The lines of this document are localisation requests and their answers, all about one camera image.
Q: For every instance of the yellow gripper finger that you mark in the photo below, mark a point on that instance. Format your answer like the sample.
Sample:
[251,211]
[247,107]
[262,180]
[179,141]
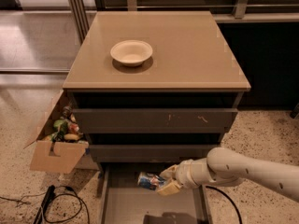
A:
[169,173]
[169,188]

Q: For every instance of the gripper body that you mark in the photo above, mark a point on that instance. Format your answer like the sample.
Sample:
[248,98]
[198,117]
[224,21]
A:
[182,174]

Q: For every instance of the blue silver redbull can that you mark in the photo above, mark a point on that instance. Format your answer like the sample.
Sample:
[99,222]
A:
[150,181]

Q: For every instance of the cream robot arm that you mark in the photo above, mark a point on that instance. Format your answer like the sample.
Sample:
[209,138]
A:
[225,168]

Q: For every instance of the grey middle drawer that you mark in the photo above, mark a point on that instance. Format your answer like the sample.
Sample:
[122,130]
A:
[148,153]

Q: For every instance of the grey open bottom drawer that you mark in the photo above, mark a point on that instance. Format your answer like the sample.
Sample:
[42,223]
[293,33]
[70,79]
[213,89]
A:
[124,202]

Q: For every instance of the grey top drawer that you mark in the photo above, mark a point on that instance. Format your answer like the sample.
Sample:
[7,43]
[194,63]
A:
[155,120]

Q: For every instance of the grey drawer cabinet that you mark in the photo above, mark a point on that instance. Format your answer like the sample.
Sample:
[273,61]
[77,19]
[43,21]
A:
[191,67]

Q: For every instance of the red toy item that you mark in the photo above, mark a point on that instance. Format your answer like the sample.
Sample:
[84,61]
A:
[73,128]

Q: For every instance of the yellow banana toy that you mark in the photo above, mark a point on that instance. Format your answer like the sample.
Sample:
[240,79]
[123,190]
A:
[71,137]

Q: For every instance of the green toy item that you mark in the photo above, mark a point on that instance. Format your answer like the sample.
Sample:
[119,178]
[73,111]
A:
[60,125]

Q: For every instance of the black power strip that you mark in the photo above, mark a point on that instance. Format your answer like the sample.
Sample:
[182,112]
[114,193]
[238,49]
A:
[44,205]

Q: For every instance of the cardboard box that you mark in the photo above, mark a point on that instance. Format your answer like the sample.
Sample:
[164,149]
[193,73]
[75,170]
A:
[52,153]

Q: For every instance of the white paper bowl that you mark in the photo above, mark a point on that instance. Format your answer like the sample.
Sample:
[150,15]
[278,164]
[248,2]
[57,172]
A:
[131,53]

